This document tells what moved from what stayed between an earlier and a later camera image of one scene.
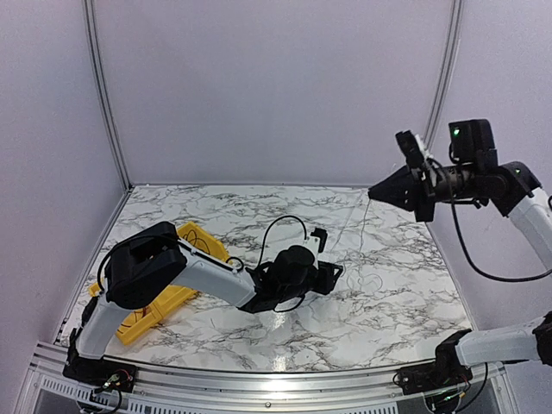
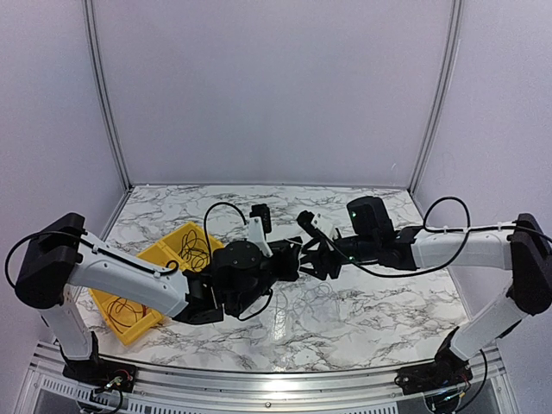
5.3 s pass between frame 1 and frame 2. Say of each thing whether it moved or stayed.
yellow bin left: stayed
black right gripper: moved
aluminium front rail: stayed
